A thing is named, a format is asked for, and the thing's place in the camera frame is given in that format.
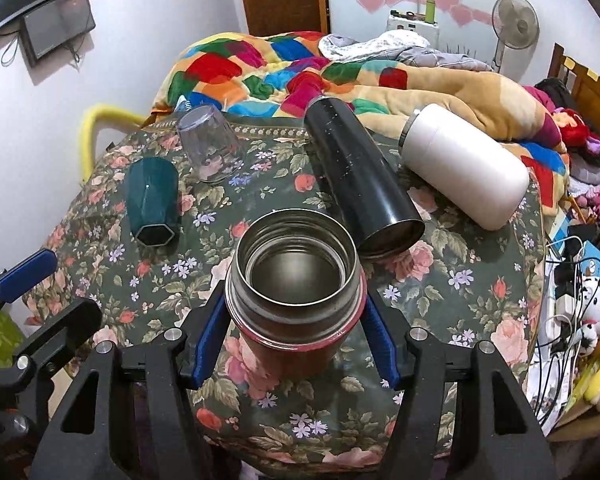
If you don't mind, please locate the red thermos cup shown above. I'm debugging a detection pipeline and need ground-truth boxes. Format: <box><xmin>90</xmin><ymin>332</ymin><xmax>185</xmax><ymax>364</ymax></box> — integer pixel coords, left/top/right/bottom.
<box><xmin>225</xmin><ymin>208</ymin><xmax>367</xmax><ymax>382</ymax></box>

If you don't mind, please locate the dark green faceted cup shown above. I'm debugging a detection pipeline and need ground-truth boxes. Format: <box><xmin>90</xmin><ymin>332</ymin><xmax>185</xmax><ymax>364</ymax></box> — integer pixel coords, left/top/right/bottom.
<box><xmin>125</xmin><ymin>157</ymin><xmax>180</xmax><ymax>247</ymax></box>

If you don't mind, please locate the clear plastic cup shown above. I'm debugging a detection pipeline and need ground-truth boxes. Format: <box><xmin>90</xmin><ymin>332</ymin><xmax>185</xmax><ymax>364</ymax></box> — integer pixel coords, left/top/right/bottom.
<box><xmin>176</xmin><ymin>104</ymin><xmax>244</xmax><ymax>183</ymax></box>

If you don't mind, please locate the floral green tablecloth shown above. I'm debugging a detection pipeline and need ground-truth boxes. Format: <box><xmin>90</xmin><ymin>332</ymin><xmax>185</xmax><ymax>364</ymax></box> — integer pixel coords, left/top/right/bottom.
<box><xmin>24</xmin><ymin>116</ymin><xmax>545</xmax><ymax>478</ymax></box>

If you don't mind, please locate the white spotted plush dog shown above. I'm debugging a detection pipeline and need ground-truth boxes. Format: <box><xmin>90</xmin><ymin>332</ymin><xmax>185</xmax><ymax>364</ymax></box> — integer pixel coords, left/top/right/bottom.
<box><xmin>574</xmin><ymin>275</ymin><xmax>600</xmax><ymax>356</ymax></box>

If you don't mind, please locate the yellow padded bar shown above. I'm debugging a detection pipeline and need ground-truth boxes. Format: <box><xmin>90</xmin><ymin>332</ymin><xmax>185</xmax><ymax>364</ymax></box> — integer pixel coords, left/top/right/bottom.
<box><xmin>79</xmin><ymin>104</ymin><xmax>145</xmax><ymax>183</ymax></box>

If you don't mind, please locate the light blue box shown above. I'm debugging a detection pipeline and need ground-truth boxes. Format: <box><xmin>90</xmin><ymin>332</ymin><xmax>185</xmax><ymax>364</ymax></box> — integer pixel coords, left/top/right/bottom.
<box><xmin>574</xmin><ymin>240</ymin><xmax>600</xmax><ymax>278</ymax></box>

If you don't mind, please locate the black thermos bottle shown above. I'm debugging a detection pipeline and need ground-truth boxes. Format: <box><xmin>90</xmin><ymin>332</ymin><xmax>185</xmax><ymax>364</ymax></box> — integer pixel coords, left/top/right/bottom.
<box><xmin>304</xmin><ymin>96</ymin><xmax>425</xmax><ymax>260</ymax></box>

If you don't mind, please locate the white thermos bottle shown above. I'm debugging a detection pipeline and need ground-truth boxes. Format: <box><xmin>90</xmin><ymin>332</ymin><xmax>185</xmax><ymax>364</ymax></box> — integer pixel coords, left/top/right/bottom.
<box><xmin>399</xmin><ymin>104</ymin><xmax>530</xmax><ymax>231</ymax></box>

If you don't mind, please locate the red plush toy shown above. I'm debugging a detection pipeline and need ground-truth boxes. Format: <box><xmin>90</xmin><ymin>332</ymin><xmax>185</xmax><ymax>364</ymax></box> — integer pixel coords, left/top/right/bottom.
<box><xmin>552</xmin><ymin>108</ymin><xmax>600</xmax><ymax>156</ymax></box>

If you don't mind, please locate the colourful patchwork quilt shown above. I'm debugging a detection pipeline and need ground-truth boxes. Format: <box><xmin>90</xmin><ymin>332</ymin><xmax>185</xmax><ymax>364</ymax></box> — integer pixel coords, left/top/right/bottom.
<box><xmin>151</xmin><ymin>32</ymin><xmax>569</xmax><ymax>216</ymax></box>

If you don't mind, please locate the wooden bed headboard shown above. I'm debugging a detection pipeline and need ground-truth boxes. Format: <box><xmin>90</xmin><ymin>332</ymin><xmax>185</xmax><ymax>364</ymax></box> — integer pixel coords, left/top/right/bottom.
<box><xmin>547</xmin><ymin>44</ymin><xmax>600</xmax><ymax>135</ymax></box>

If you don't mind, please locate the grey white blanket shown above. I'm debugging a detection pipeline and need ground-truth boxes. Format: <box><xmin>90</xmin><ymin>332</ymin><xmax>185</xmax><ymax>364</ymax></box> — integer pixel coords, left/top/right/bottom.
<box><xmin>318</xmin><ymin>29</ymin><xmax>492</xmax><ymax>72</ymax></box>

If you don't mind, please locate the small white cabinet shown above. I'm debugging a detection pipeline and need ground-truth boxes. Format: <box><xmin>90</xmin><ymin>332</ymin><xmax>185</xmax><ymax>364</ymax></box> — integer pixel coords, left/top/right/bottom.
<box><xmin>386</xmin><ymin>10</ymin><xmax>440</xmax><ymax>49</ymax></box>

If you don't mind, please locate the standing electric fan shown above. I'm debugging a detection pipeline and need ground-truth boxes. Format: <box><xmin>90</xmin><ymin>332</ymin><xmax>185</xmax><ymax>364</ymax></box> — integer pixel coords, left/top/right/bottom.
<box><xmin>491</xmin><ymin>0</ymin><xmax>540</xmax><ymax>73</ymax></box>

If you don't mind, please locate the green bottle on cabinet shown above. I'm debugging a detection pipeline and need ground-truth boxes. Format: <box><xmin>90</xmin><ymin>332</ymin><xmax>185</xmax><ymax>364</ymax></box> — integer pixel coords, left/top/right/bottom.
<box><xmin>425</xmin><ymin>0</ymin><xmax>437</xmax><ymax>25</ymax></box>

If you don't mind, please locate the small black wall monitor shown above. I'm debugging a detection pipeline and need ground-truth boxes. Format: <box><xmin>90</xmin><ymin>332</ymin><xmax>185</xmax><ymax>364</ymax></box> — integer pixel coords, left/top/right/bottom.
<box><xmin>20</xmin><ymin>0</ymin><xmax>95</xmax><ymax>66</ymax></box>

